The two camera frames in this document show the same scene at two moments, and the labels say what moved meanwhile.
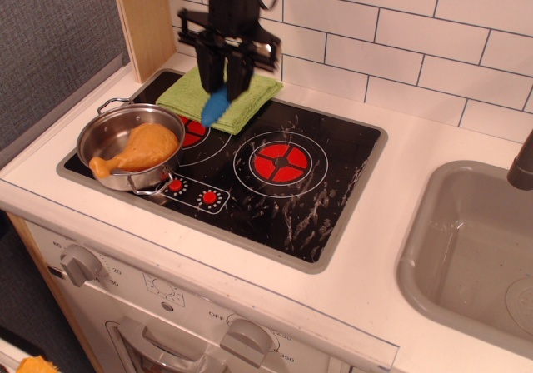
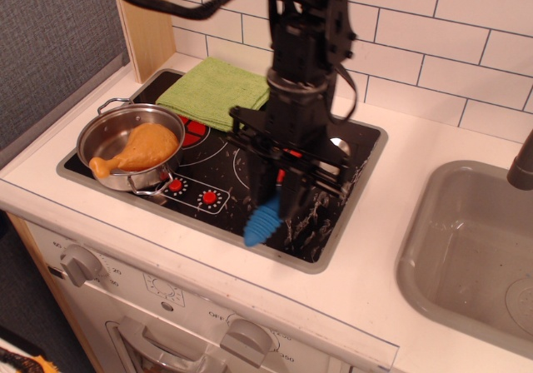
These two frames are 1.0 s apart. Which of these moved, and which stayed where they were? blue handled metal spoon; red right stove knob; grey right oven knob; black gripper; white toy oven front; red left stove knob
Moved: black gripper; blue handled metal spoon
Stayed: red right stove knob; grey right oven knob; red left stove knob; white toy oven front
